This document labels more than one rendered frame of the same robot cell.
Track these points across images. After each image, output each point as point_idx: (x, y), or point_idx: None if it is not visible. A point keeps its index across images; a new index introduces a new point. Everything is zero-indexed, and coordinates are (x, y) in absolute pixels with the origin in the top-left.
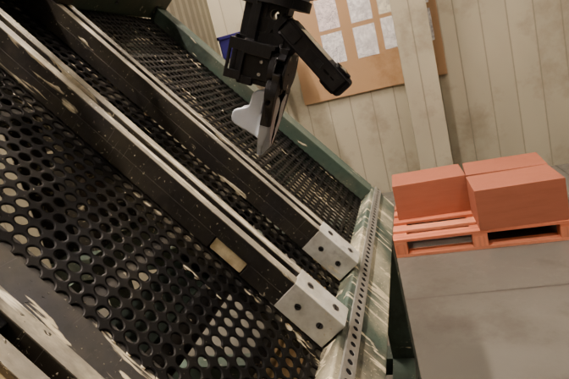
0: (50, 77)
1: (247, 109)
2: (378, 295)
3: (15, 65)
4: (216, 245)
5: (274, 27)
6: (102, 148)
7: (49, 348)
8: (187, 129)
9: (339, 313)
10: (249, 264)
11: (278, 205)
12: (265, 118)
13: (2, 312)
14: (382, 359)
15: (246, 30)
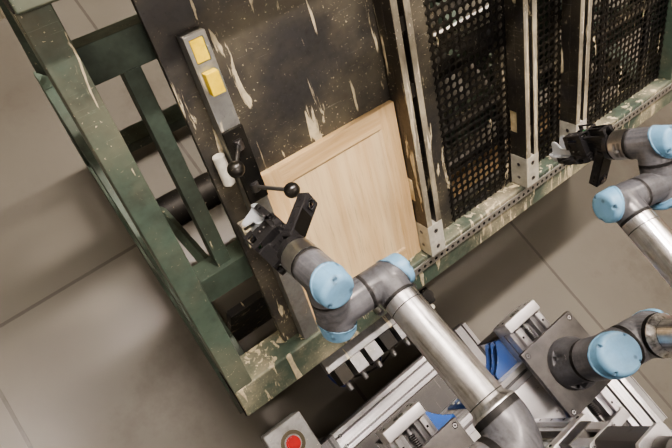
0: None
1: (559, 148)
2: (566, 172)
3: None
4: (513, 114)
5: (597, 149)
6: (508, 29)
7: (429, 167)
8: (573, 11)
9: (531, 181)
10: (517, 134)
11: (571, 95)
12: (560, 160)
13: (425, 150)
14: (529, 204)
15: (591, 132)
